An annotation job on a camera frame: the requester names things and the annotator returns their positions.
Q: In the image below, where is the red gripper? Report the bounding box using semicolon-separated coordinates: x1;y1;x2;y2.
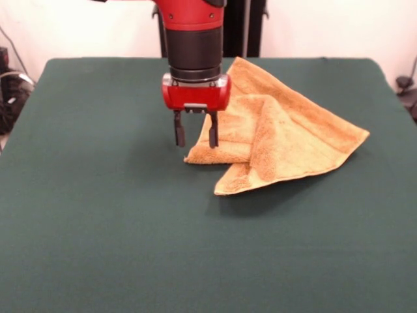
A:
162;73;233;149

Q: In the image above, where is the tan terry towel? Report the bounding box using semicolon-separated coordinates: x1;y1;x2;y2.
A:
183;57;371;196

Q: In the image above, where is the dark green table cloth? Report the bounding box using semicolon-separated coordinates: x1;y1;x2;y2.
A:
0;57;417;313

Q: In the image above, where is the black floor device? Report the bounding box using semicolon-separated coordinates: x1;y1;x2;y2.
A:
395;76;417;123

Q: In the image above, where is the black cable heap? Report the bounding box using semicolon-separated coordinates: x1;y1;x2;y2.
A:
0;67;35;135

